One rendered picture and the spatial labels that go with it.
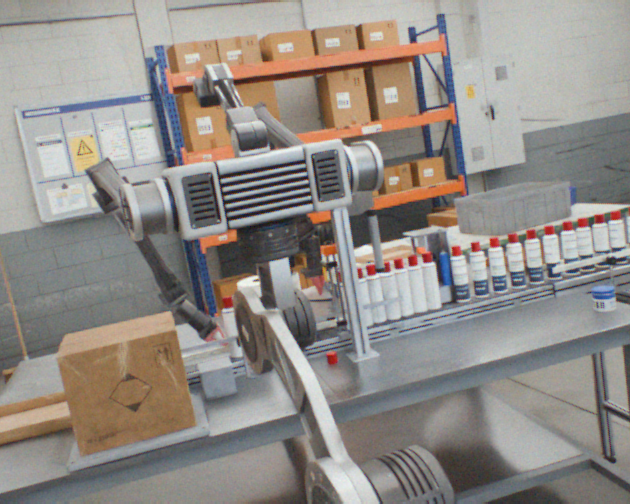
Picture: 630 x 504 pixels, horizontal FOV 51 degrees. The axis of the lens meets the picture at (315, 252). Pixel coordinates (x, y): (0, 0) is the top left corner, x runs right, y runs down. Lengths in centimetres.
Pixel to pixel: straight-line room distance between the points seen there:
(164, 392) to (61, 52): 504
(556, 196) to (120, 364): 315
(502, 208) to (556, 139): 463
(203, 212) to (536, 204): 305
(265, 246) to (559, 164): 737
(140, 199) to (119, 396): 60
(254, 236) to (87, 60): 521
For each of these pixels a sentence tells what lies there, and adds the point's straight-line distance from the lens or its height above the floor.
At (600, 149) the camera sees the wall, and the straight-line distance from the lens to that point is 911.
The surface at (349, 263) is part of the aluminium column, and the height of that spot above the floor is 114.
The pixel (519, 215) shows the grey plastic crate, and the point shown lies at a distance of 415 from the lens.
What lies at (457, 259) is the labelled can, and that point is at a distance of 240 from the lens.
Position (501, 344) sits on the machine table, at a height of 83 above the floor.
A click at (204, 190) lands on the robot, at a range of 142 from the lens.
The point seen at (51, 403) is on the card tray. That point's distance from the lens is 242.
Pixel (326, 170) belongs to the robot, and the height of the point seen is 146.
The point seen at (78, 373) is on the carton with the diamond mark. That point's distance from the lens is 180.
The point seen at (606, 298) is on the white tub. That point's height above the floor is 88.
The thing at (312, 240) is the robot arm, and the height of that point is 121.
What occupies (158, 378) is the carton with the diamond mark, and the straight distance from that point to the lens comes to 180.
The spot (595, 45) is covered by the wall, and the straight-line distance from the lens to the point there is 916.
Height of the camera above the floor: 153
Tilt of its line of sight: 9 degrees down
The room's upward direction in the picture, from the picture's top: 10 degrees counter-clockwise
